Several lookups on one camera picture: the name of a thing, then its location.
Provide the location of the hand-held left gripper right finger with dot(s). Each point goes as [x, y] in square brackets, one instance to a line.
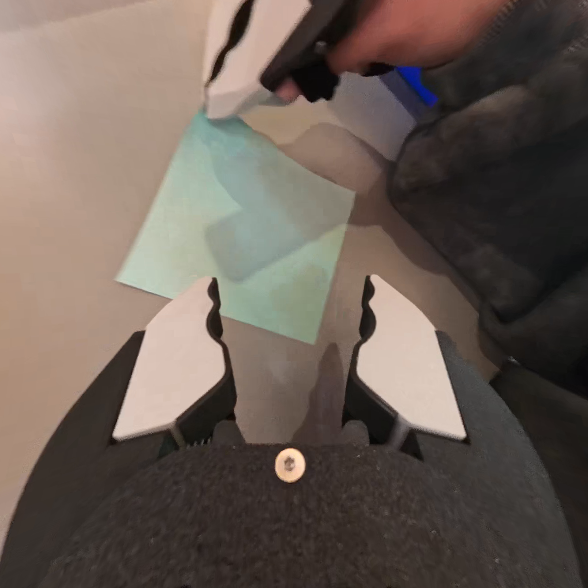
[409, 367]

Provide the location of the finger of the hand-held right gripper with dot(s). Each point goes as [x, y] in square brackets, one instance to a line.
[248, 78]
[223, 27]

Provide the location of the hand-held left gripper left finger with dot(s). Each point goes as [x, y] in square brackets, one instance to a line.
[179, 367]

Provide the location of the green paper sheet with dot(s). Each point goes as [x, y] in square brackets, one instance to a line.
[183, 229]

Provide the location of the person's right hand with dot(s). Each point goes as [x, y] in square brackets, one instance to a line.
[404, 32]

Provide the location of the blue plastic object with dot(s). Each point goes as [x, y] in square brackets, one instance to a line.
[415, 87]

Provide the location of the dark trousers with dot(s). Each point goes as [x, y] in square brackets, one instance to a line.
[560, 436]

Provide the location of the grey fleece jacket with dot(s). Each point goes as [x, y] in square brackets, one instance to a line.
[496, 206]

